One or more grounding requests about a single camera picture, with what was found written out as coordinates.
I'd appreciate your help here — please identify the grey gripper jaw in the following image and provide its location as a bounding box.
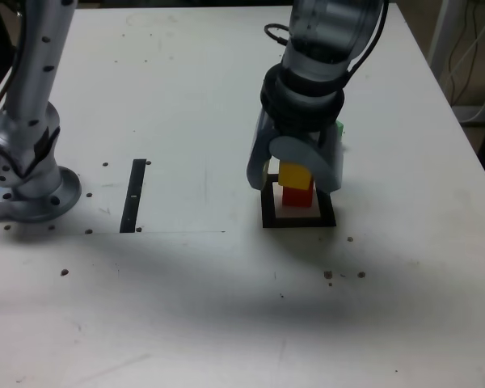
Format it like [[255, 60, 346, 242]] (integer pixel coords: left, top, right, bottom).
[[268, 122, 345, 196]]

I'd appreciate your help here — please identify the black tape strip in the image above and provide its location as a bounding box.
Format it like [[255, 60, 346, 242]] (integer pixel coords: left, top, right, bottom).
[[119, 158, 147, 234]]

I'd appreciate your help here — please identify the yellow cube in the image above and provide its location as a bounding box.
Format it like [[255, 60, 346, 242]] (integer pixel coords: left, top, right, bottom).
[[277, 161, 313, 191]]

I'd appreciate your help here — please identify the black tape square outline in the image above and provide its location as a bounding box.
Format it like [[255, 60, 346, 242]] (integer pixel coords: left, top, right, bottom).
[[259, 172, 337, 230]]

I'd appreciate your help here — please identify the white vertical post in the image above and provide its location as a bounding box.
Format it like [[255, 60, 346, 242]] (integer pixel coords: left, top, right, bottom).
[[428, 0, 456, 61]]

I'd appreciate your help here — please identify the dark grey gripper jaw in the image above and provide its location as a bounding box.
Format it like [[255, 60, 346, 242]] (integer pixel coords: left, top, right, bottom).
[[245, 107, 278, 191]]

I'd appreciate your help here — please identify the red cube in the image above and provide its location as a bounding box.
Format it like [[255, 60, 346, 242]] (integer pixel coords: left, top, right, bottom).
[[281, 179, 316, 209]]

